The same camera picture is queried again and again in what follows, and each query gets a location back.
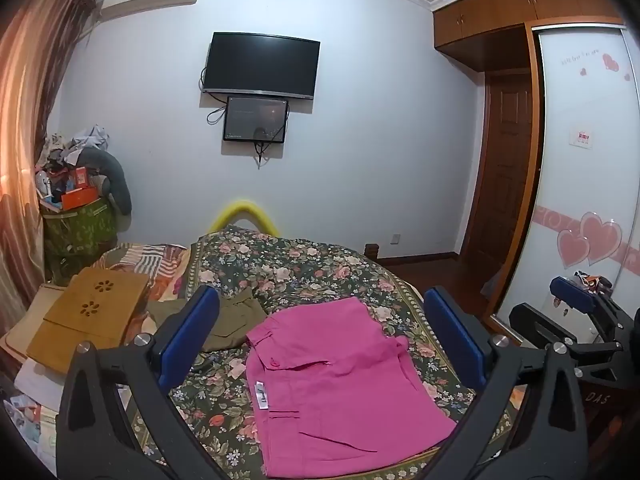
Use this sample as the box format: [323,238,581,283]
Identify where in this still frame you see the olive green pants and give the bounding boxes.
[147,287,268,353]

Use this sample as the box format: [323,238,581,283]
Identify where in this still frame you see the white wardrobe door with hearts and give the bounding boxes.
[492,22,640,341]

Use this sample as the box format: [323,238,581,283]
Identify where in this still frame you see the brown wooden door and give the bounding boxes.
[462,72,535,262]

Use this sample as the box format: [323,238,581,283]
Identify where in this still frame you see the orange box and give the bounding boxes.
[60,187,99,212]

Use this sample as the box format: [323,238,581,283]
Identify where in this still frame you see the wooden overhead cabinet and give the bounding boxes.
[432,0,632,73]

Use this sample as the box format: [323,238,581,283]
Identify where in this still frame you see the pink brown curtain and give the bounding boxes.
[0,0,103,356]

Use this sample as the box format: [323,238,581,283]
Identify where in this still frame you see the pile of crumpled clothes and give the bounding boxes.
[35,122,111,171]

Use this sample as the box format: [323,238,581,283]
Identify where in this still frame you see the red box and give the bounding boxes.
[67,165,92,191]

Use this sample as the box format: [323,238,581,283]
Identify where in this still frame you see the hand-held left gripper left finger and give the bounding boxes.
[55,285,236,480]

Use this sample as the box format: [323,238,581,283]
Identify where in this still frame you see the black monitor cable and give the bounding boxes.
[252,127,273,170]

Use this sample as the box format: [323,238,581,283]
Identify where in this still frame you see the floral bedspread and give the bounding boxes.
[120,225,507,480]

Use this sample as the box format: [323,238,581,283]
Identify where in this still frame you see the pink pants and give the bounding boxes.
[245,296,458,478]

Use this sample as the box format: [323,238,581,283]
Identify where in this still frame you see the striped blanket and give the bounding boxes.
[97,242,190,311]

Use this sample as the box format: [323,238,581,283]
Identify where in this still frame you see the brown board with flower cutouts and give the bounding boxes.
[26,266,151,376]

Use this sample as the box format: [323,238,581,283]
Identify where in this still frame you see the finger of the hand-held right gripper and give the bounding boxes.
[549,275,633,346]
[508,301,601,361]

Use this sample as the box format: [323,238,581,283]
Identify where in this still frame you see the green patterned bag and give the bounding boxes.
[40,195,119,281]

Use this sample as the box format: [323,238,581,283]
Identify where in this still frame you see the yellow foam tube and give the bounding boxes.
[209,197,281,237]

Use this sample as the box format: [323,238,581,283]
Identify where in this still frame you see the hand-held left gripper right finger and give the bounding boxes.
[420,286,589,480]

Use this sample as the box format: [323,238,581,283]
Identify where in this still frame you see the small black wall monitor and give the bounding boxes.
[222,95,290,145]

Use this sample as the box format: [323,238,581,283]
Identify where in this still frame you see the black wall television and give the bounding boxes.
[200,31,322,101]

